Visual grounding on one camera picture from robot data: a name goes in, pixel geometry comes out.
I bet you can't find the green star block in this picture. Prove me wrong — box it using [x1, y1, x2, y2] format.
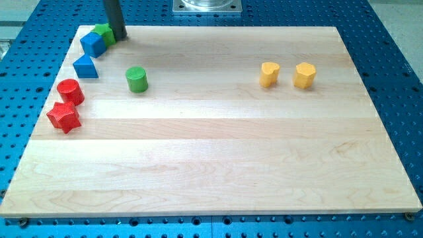
[92, 23, 116, 48]

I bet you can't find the red star block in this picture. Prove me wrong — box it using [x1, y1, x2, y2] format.
[46, 101, 81, 134]

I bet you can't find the light wooden board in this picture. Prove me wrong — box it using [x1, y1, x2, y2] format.
[1, 26, 422, 218]

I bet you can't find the yellow heart block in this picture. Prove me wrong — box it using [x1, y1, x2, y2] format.
[259, 62, 280, 88]

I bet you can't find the green cylinder block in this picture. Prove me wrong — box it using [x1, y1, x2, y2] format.
[126, 66, 148, 93]

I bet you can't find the yellow hexagon block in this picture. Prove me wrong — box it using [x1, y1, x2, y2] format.
[292, 62, 317, 89]

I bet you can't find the blue triangle block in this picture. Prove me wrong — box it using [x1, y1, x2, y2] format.
[73, 54, 98, 79]

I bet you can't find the blue cube block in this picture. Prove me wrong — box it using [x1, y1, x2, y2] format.
[80, 32, 106, 58]

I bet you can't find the red cylinder block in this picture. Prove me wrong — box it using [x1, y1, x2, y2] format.
[56, 79, 85, 106]

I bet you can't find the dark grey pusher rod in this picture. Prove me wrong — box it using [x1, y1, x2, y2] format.
[103, 0, 127, 41]

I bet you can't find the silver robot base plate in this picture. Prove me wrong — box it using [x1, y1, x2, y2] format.
[172, 0, 243, 15]

